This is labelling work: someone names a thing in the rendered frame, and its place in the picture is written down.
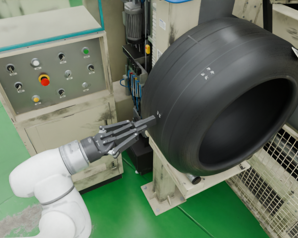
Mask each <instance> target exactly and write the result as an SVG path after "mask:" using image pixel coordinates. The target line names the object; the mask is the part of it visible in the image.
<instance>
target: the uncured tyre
mask: <svg viewBox="0 0 298 238"><path fill-rule="evenodd" d="M188 36H191V37H192V38H193V39H194V40H196V41H197V42H198V43H200V44H201V45H199V44H198V43H197V42H195V41H194V40H193V39H191V38H190V37H188ZM292 47H293V48H294V49H296V48H295V47H294V46H293V45H292V44H291V43H290V42H288V41H286V40H284V39H282V38H280V37H278V36H277V35H275V34H273V33H271V32H269V31H267V30H265V29H263V28H261V27H259V26H258V25H256V24H254V23H252V22H250V21H248V20H245V19H241V18H233V17H222V18H216V19H212V20H209V21H206V22H204V23H201V24H199V25H197V26H195V27H194V28H192V29H190V30H189V31H187V32H186V33H184V34H183V35H181V36H180V37H179V38H178V39H177V40H175V41H174V42H173V43H172V44H171V45H170V46H169V47H168V48H167V49H166V50H165V51H164V53H163V54H162V55H161V56H160V58H159V59H158V60H157V62H156V63H155V65H154V66H153V68H152V70H151V72H150V73H149V75H148V78H147V80H146V82H145V85H144V87H143V91H142V95H141V102H140V111H141V116H142V120H144V119H146V118H148V117H150V116H152V115H154V117H155V118H156V123H157V124H155V125H153V126H151V127H149V128H148V129H147V132H148V133H149V135H150V136H151V138H152V139H153V141H154V142H155V144H156V145H157V147H158V148H159V150H160V151H161V152H162V154H163V155H164V157H165V158H166V160H167V161H168V163H169V164H170V165H172V166H173V167H174V168H175V169H177V170H178V171H179V172H181V173H184V174H188V175H195V176H211V175H215V174H219V173H222V172H224V171H227V170H228V169H231V168H233V167H235V166H237V165H238V164H240V163H242V162H243V161H245V160H246V159H248V158H249V157H251V156H252V155H253V154H255V153H256V152H257V151H259V150H260V149H261V148H262V147H263V146H265V145H266V144H267V143H268V142H269V141H270V140H271V139H272V138H273V137H274V136H275V135H276V134H277V133H278V132H279V131H280V129H281V128H282V127H283V126H284V125H285V123H286V122H287V121H288V119H289V118H290V117H291V115H292V113H293V112H294V110H295V109H296V107H297V105H298V57H297V55H296V54H295V52H294V51H293V49H292ZM209 65H210V66H211V67H212V68H214V69H215V70H216V71H217V72H216V73H215V74H214V75H213V76H212V77H211V78H210V79H209V80H207V81H206V82H205V81H204V80H203V79H202V78H201V77H200V76H199V74H200V73H201V72H202V71H204V70H205V69H206V68H207V67H208V66H209ZM157 109H159V111H160V112H161V113H162V116H161V119H160V120H159V118H158V117H157V116H156V112H157Z"/></svg>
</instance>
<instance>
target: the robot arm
mask: <svg viewBox="0 0 298 238"><path fill-rule="evenodd" d="M155 124H157V123H156V118H155V117H154V115H152V116H150V117H148V118H146V119H144V120H142V119H141V120H139V121H137V122H133V121H131V122H130V121H129V120H126V121H122V122H118V123H114V124H111V125H107V126H99V129H100V130H99V133H97V134H96V135H95V136H89V137H87V138H84V139H82V140H80V143H79V142H78V140H74V141H72V142H70V143H68V144H65V145H62V146H61V147H58V148H56V149H51V150H47V151H44V152H41V153H39V154H36V155H34V156H33V157H31V158H29V159H27V160H26V161H24V162H22V163H21V164H20V165H18V166H17V167H16V168H15V169H14V170H13V171H12V172H11V173H10V175H9V183H10V186H11V189H12V191H13V193H14V194H15V195H16V196H18V197H32V196H35V197H36V198H37V199H38V200H39V202H40V203H41V205H42V208H43V211H42V216H41V219H40V221H39V230H40V233H39V234H38V235H36V236H33V237H21V238H89V236H90V234H91V229H92V225H91V218H90V215H89V212H88V209H87V207H86V205H85V203H84V201H83V199H82V197H81V195H80V193H79V192H78V191H77V189H76V188H75V186H74V184H73V182H72V179H71V175H73V174H76V173H77V172H79V171H81V170H83V169H85V168H88V167H89V163H88V162H90V163H93V162H95V161H97V160H99V159H101V157H102V156H107V155H111V156H113V158H114V159H116V158H117V157H118V156H119V155H120V153H122V152H123V151H124V150H126V149H127V148H128V147H130V146H131V145H132V144H134V143H135V142H137V141H138V140H139V133H141V132H143V131H146V130H147V129H148V128H149V127H151V126H153V125H155Z"/></svg>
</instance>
